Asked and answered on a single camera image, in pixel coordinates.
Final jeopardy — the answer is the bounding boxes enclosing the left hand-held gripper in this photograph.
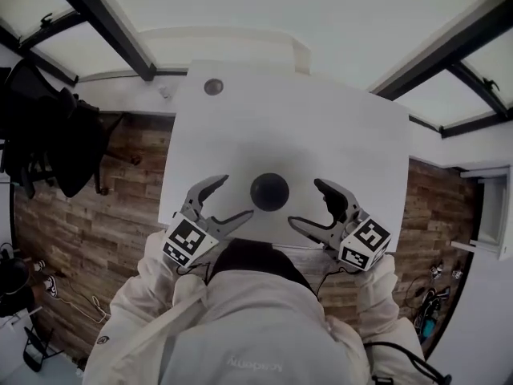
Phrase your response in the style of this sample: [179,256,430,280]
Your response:
[160,173,257,268]

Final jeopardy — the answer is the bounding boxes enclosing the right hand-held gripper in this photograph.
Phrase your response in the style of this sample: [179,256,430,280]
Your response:
[287,177,394,274]

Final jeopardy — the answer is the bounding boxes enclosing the person's right forearm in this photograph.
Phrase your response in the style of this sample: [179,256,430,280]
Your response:
[354,254,406,336]

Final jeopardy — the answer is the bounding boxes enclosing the person's left forearm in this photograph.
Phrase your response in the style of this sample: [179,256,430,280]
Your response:
[107,230,193,328]

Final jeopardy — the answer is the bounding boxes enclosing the person's legs black trousers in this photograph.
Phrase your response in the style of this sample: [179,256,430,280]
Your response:
[210,237,326,316]

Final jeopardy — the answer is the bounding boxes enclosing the round grey table grommet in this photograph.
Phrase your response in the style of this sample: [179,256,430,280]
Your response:
[203,77,224,96]

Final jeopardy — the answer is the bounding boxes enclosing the person's torso white jacket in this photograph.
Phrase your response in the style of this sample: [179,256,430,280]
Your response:
[86,273,436,385]

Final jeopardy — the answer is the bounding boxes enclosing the white side desk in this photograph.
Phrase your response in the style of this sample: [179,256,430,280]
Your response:
[450,162,513,262]

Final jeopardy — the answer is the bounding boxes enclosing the black office chair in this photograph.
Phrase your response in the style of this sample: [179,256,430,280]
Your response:
[0,60,142,200]

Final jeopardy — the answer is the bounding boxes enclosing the black framed window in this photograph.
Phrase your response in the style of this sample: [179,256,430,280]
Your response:
[370,0,513,138]
[0,0,158,86]

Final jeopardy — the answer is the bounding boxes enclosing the thick black cable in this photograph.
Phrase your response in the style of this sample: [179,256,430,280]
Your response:
[368,339,449,385]

